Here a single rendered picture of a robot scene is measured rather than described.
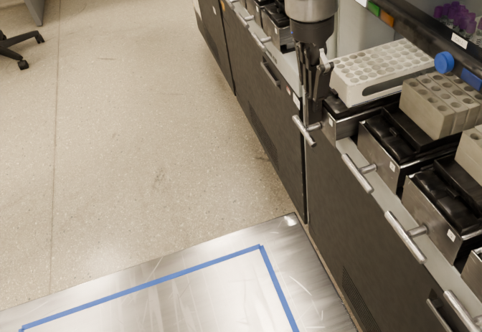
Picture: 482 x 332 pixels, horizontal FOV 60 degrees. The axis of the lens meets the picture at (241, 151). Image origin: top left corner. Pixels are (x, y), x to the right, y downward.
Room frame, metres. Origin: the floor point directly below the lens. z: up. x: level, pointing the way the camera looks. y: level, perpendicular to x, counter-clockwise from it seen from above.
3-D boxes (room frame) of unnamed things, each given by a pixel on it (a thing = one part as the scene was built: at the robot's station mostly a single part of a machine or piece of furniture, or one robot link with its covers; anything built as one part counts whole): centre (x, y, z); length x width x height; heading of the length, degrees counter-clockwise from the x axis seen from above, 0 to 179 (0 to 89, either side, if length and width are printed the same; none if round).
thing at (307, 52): (0.65, -0.16, 0.89); 0.04 x 0.01 x 0.11; 100
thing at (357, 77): (0.70, -0.36, 0.83); 0.30 x 0.10 x 0.06; 100
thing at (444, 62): (0.49, -0.31, 0.98); 0.03 x 0.01 x 0.03; 10
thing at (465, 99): (0.55, -0.37, 0.85); 0.12 x 0.02 x 0.06; 10
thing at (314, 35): (0.66, -0.16, 0.96); 0.08 x 0.07 x 0.09; 10
